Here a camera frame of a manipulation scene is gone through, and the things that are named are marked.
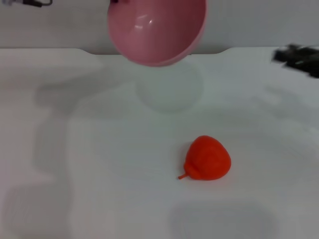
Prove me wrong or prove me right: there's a pink plastic bowl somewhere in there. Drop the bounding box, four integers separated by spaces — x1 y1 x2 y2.
107 0 208 67

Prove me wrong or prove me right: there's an orange toy fruit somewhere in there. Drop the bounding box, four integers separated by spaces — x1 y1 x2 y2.
177 135 232 181

